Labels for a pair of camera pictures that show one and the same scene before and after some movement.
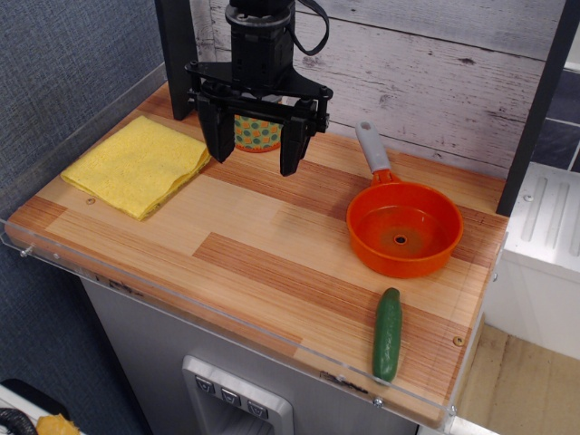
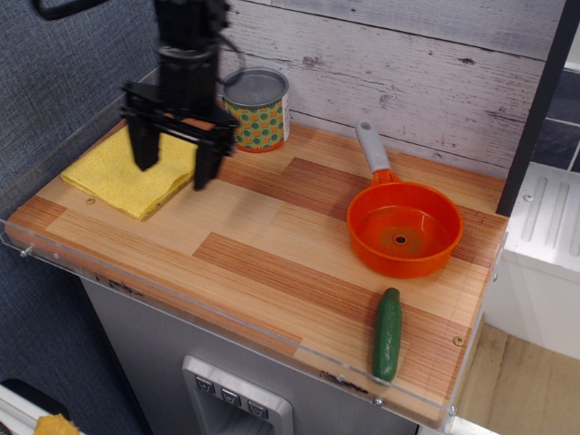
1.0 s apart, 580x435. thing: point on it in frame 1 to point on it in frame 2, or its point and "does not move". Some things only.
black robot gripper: (259, 77) to (185, 101)
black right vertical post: (542, 106) does not move
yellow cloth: (139, 166) does not move
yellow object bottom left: (55, 424) does not move
